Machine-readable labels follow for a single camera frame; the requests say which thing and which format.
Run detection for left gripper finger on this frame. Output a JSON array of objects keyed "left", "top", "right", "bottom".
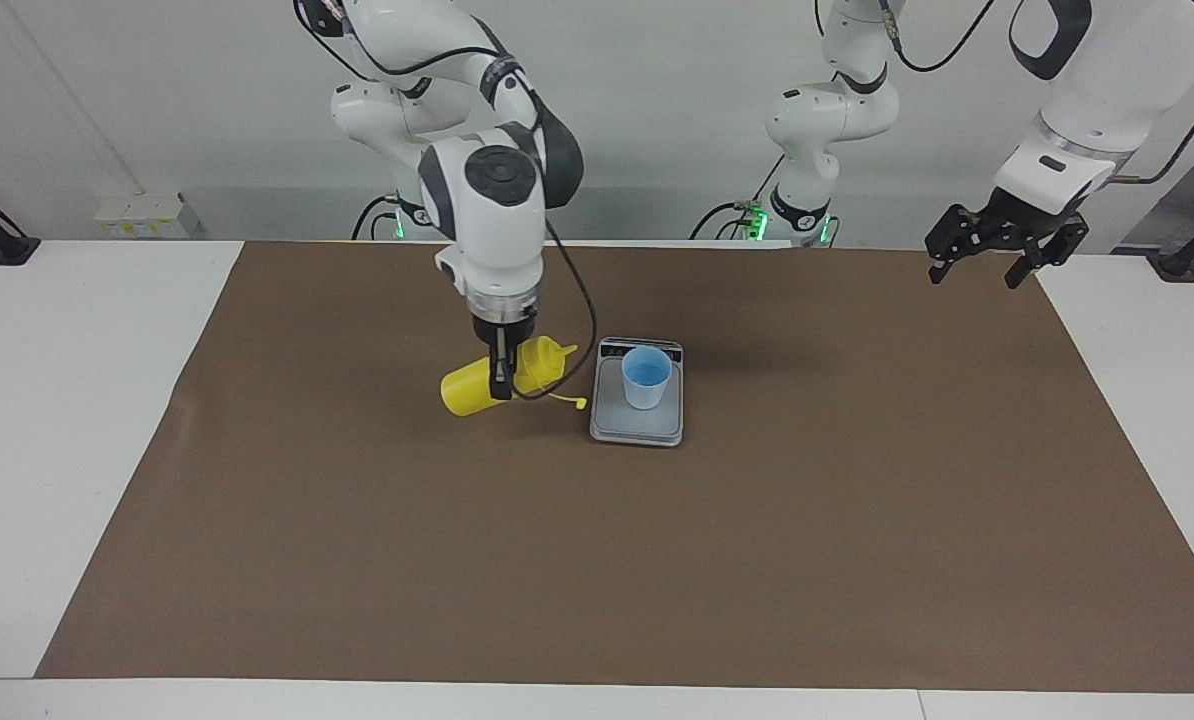
[
  {"left": 924, "top": 203, "right": 968, "bottom": 288},
  {"left": 1005, "top": 215, "right": 1091, "bottom": 291}
]

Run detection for yellow squeeze bottle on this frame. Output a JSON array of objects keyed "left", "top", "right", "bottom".
[{"left": 440, "top": 335, "right": 590, "bottom": 418}]

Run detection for light blue plastic cup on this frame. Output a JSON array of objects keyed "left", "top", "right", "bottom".
[{"left": 621, "top": 346, "right": 674, "bottom": 411}]

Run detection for silver digital kitchen scale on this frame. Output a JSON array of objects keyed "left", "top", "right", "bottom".
[{"left": 589, "top": 337, "right": 685, "bottom": 448}]

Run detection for brown paper table mat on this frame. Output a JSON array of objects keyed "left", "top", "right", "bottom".
[{"left": 35, "top": 240, "right": 1194, "bottom": 693}]

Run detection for black right arm base cable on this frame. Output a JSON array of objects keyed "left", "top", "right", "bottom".
[{"left": 352, "top": 195, "right": 403, "bottom": 241}]

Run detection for black arm base cable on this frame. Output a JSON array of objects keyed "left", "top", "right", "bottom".
[
  {"left": 690, "top": 152, "right": 788, "bottom": 241},
  {"left": 352, "top": 195, "right": 403, "bottom": 241}
]

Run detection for black left arm base cable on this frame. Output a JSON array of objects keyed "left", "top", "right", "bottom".
[{"left": 690, "top": 152, "right": 788, "bottom": 241}]

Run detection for white wall socket boxes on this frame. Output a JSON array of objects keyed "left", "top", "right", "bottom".
[{"left": 95, "top": 185, "right": 201, "bottom": 239}]

